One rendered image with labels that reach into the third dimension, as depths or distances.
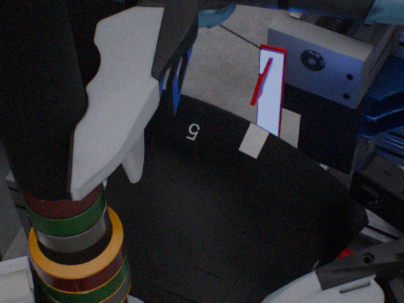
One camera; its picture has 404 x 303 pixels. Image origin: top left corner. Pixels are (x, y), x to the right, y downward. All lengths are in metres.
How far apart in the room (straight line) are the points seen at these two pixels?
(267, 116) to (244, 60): 1.64
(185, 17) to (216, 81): 2.03
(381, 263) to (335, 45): 0.51
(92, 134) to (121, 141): 0.01
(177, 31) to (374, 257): 0.28
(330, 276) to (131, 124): 0.29
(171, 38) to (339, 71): 0.73
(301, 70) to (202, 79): 1.32
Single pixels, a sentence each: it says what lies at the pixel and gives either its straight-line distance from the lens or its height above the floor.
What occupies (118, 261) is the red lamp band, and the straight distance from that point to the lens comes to 0.37.
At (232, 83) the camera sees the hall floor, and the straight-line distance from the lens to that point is 2.36.
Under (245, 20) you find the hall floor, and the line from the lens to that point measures 2.56.
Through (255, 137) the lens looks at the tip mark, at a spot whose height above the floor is 1.19.
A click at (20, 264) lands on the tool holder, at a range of 0.40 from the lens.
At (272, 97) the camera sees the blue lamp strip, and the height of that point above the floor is 1.13.
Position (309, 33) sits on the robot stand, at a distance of 1.04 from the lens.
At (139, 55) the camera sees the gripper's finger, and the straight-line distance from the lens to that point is 0.32.
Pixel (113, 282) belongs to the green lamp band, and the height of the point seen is 1.37.
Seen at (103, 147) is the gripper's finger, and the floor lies 1.47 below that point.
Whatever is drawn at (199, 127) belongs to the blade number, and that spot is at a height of 1.20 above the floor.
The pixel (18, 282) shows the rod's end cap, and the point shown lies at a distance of 0.39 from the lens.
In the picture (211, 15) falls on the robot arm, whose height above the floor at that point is 1.30.
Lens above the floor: 1.69
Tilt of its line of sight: 51 degrees down
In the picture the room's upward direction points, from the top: 2 degrees counter-clockwise
